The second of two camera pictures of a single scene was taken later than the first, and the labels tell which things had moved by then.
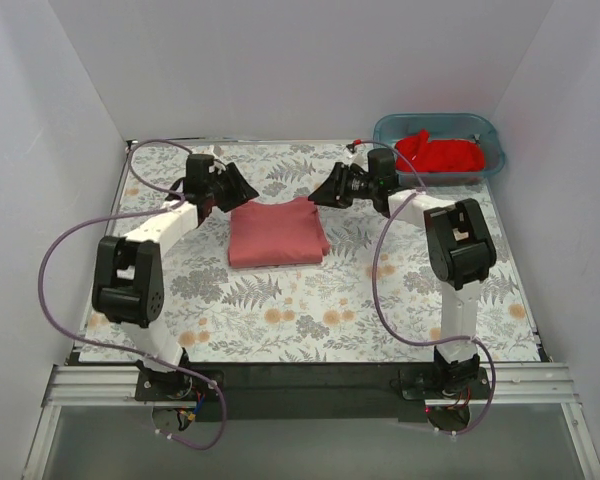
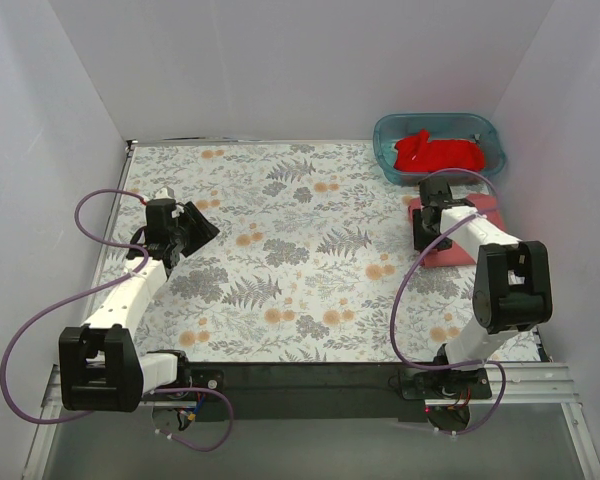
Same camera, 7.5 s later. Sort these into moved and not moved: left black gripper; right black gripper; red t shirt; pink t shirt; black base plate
Moved: pink t shirt; right black gripper; left black gripper
Not moved: red t shirt; black base plate
